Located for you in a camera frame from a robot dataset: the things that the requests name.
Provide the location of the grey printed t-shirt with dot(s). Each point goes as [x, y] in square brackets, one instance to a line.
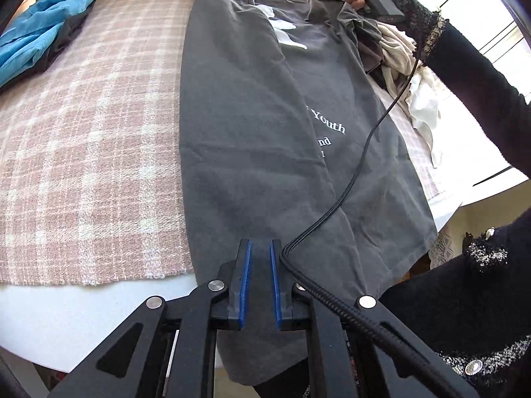
[281, 134]

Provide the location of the person's black tweed jacket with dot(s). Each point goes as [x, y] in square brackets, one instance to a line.
[474, 310]

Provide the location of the pink plaid blanket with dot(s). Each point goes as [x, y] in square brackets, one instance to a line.
[91, 178]

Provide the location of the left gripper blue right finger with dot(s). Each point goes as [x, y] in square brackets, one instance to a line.
[370, 354]

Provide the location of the beige ribbed garment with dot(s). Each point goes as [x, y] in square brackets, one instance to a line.
[398, 57]

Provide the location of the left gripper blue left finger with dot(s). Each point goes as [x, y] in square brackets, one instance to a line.
[167, 348]

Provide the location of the brown garment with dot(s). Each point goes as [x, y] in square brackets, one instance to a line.
[369, 44]

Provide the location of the folded black garment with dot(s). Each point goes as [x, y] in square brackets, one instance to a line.
[67, 33]

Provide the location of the white ruffled garment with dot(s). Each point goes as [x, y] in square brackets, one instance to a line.
[423, 110]

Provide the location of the folded blue shirt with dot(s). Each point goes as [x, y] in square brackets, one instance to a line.
[31, 32]

